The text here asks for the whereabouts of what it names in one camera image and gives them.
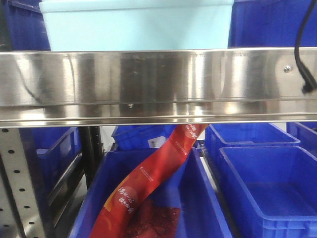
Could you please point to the blue bin rear middle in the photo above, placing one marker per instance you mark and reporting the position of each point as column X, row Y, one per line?
column 128, row 137

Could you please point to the blue bin lower middle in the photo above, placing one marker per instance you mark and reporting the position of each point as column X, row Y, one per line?
column 188, row 189

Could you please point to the blue bin rear right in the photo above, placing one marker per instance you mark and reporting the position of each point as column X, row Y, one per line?
column 219, row 135

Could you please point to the light blue plastic bin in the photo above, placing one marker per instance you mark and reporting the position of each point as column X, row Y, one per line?
column 136, row 25

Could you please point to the red snack bag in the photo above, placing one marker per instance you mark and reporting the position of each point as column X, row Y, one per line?
column 135, row 188

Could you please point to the blue bin lower left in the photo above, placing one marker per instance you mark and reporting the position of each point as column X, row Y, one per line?
column 56, row 148

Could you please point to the blue bin lower right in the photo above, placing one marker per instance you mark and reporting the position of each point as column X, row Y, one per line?
column 271, row 191

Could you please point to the blue bin upper right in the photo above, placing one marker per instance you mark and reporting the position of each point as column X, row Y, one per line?
column 266, row 23

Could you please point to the blue bin upper left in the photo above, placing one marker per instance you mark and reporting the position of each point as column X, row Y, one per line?
column 25, row 25

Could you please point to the black shelf post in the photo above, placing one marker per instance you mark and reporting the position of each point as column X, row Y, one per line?
column 92, row 151

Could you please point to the stainless steel shelf rail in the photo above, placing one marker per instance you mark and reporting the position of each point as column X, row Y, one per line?
column 40, row 89

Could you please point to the perforated steel shelf post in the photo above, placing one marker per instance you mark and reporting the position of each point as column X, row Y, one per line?
column 15, row 163

